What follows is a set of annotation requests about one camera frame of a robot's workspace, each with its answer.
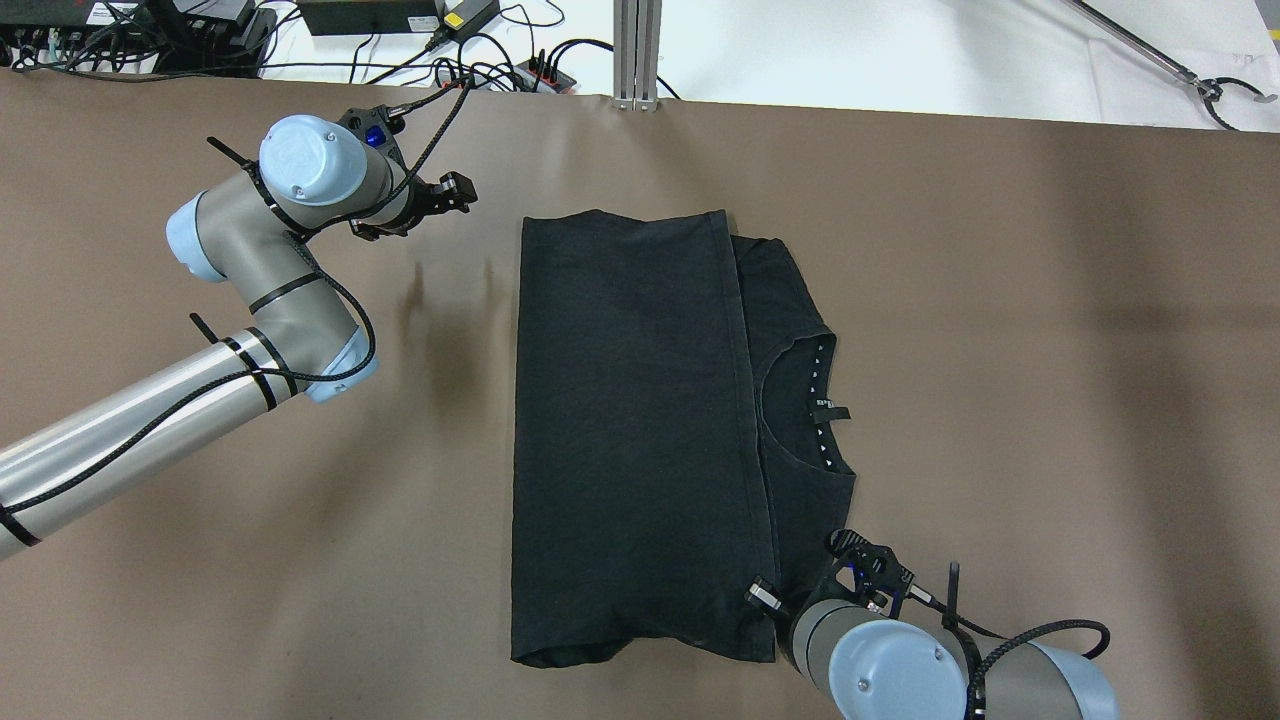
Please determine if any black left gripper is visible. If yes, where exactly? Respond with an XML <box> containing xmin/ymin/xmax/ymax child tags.
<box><xmin>349</xmin><ymin>172</ymin><xmax>477</xmax><ymax>241</ymax></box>

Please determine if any black graphic t-shirt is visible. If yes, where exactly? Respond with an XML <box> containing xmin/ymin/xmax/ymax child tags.
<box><xmin>509</xmin><ymin>210</ymin><xmax>856</xmax><ymax>669</ymax></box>

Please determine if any black power adapter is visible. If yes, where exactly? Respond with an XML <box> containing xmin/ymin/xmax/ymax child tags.
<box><xmin>442</xmin><ymin>0</ymin><xmax>500</xmax><ymax>36</ymax></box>

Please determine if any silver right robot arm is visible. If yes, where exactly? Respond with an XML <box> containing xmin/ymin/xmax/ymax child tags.
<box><xmin>746</xmin><ymin>579</ymin><xmax>1121</xmax><ymax>719</ymax></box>

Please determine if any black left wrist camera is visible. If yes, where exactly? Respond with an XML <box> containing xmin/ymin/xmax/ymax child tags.
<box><xmin>337</xmin><ymin>105</ymin><xmax>404</xmax><ymax>155</ymax></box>

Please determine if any black power strip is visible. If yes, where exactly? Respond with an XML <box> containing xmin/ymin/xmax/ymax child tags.
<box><xmin>515</xmin><ymin>56</ymin><xmax>579</xmax><ymax>95</ymax></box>

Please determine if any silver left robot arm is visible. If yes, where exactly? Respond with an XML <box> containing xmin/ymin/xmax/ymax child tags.
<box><xmin>3</xmin><ymin>108</ymin><xmax>477</xmax><ymax>559</ymax></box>

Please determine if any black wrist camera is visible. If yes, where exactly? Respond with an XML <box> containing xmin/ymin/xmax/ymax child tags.
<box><xmin>337</xmin><ymin>105</ymin><xmax>404</xmax><ymax>155</ymax></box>
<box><xmin>826</xmin><ymin>528</ymin><xmax>915</xmax><ymax>620</ymax></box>

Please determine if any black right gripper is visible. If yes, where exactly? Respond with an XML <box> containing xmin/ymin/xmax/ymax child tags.
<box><xmin>745</xmin><ymin>577</ymin><xmax>831</xmax><ymax>661</ymax></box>

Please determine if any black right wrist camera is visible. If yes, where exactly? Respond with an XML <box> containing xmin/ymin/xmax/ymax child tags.
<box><xmin>826</xmin><ymin>528</ymin><xmax>915</xmax><ymax>620</ymax></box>

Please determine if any aluminium cell frame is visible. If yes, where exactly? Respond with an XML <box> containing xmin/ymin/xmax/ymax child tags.
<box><xmin>612</xmin><ymin>0</ymin><xmax>663</xmax><ymax>113</ymax></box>

